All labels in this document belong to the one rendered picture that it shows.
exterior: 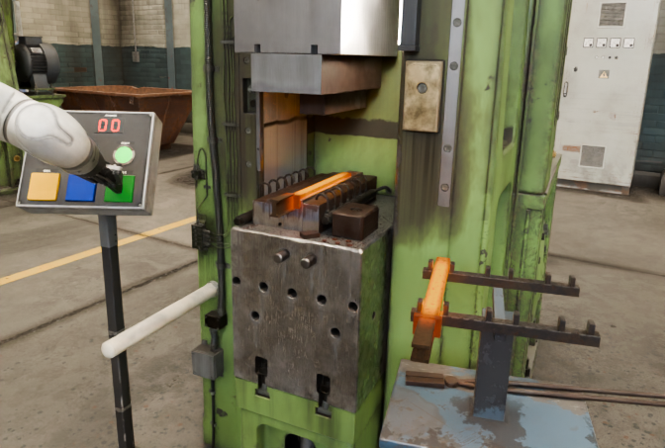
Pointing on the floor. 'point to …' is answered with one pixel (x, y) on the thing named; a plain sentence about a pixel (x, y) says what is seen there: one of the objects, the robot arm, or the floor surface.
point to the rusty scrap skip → (101, 98)
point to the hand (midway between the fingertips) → (114, 184)
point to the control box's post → (116, 325)
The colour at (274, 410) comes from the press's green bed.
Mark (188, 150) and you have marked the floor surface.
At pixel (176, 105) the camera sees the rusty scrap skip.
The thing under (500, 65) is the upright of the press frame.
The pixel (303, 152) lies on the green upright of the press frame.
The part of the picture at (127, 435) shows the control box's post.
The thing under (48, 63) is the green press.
